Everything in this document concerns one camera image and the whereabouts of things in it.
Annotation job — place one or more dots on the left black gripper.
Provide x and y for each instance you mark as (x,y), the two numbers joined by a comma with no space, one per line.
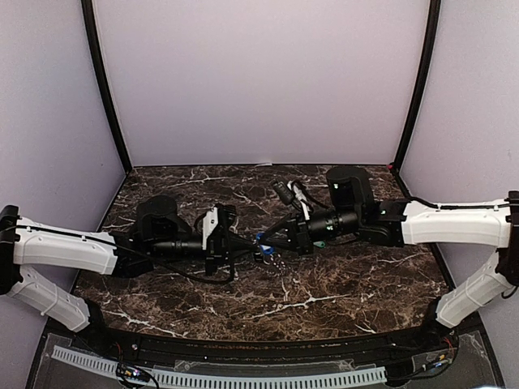
(220,250)

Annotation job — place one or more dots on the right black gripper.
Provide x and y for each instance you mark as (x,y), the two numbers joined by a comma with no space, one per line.
(299,239)

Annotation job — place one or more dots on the blue key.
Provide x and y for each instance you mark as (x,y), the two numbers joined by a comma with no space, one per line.
(264,250)

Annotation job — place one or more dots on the black disc with keyrings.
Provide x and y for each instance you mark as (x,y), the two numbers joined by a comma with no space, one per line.
(271,265)

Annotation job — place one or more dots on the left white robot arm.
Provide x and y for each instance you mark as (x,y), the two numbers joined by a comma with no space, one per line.
(158,237)

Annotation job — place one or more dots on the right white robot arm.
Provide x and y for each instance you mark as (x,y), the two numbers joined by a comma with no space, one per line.
(408,222)

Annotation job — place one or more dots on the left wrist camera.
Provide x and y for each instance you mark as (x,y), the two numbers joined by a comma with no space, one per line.
(216,223)

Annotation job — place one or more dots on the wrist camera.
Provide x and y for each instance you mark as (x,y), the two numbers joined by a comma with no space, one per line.
(294,194)
(216,223)

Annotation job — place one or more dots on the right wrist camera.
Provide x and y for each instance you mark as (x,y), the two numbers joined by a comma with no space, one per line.
(294,194)

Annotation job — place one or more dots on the black front rail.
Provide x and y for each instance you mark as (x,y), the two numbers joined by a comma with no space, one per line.
(141,347)

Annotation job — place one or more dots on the white slotted cable duct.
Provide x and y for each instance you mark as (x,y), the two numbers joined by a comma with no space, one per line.
(207,375)

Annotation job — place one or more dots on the right black frame post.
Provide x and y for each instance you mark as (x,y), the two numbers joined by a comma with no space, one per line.
(428,45)

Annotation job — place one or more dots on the black frame post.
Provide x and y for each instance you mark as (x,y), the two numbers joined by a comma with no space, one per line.
(428,45)
(94,45)

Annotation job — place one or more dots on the left black frame post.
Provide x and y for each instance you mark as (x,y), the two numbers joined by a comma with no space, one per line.
(94,45)

